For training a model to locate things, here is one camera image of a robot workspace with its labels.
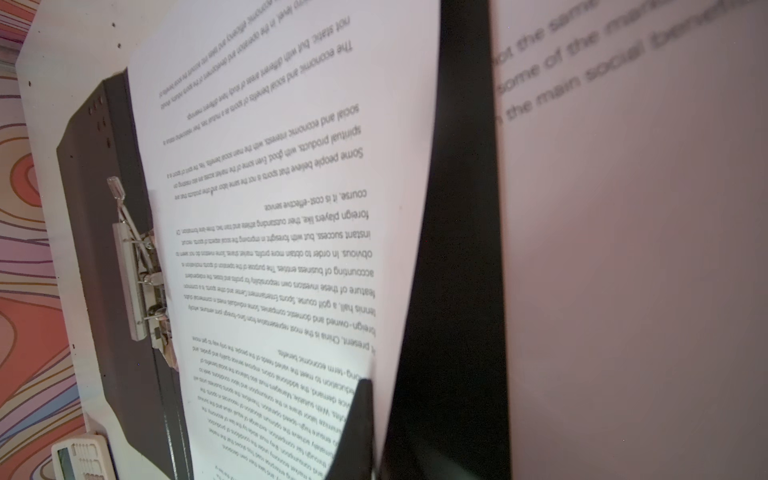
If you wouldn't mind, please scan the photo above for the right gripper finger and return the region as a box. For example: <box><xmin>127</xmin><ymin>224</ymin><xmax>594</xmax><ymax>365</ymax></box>
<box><xmin>325</xmin><ymin>379</ymin><xmax>375</xmax><ymax>480</ymax></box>

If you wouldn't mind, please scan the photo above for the orange black file folder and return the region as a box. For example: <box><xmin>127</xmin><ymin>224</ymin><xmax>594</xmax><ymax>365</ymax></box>
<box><xmin>56</xmin><ymin>1</ymin><xmax>511</xmax><ymax>479</ymax></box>

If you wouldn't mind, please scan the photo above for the printed paper sheet back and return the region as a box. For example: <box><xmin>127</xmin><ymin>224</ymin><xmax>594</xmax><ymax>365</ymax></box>
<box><xmin>128</xmin><ymin>1</ymin><xmax>440</xmax><ymax>479</ymax></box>

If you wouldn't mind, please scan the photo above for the printed paper sheet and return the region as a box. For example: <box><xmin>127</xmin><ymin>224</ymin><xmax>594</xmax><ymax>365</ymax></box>
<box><xmin>490</xmin><ymin>1</ymin><xmax>767</xmax><ymax>479</ymax></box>
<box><xmin>128</xmin><ymin>1</ymin><xmax>440</xmax><ymax>479</ymax></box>

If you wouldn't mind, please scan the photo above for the printed paper sheet front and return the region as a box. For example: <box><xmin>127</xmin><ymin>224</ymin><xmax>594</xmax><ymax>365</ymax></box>
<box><xmin>490</xmin><ymin>1</ymin><xmax>767</xmax><ymax>479</ymax></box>

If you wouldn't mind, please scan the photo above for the pink white calculator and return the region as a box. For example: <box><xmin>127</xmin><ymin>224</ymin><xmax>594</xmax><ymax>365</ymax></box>
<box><xmin>51</xmin><ymin>433</ymin><xmax>117</xmax><ymax>480</ymax></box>

